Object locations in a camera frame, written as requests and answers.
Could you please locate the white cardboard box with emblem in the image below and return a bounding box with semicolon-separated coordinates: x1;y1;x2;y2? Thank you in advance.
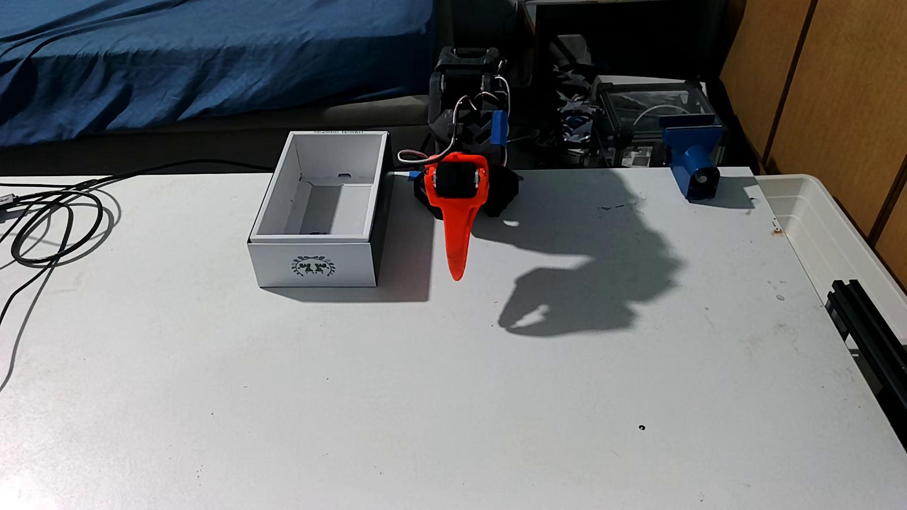
247;130;393;289

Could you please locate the clear-walled 3D printer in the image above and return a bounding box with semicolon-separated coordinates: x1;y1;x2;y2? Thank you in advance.
591;74;724;169

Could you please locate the blue printed holder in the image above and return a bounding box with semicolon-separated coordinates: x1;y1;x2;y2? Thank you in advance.
660;117;725;201

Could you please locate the blue bed sheet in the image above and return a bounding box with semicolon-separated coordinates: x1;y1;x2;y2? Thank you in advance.
0;0;435;147

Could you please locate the white plastic bin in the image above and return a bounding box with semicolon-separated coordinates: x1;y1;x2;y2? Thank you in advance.
754;173;907;334

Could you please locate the brown wooden wardrobe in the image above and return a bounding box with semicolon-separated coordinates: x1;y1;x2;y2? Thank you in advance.
719;0;907;284

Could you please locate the grey servo cable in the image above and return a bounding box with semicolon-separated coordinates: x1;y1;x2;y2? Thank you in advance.
397;92;497;167

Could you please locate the black long cable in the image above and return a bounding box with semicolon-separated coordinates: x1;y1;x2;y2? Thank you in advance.
0;159;276;391

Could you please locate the black coiled cable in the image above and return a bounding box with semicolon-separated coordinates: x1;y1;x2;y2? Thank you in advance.
0;183;118;270

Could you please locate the black aluminium rail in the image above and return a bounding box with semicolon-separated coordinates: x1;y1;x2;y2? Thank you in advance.
825;280;907;449

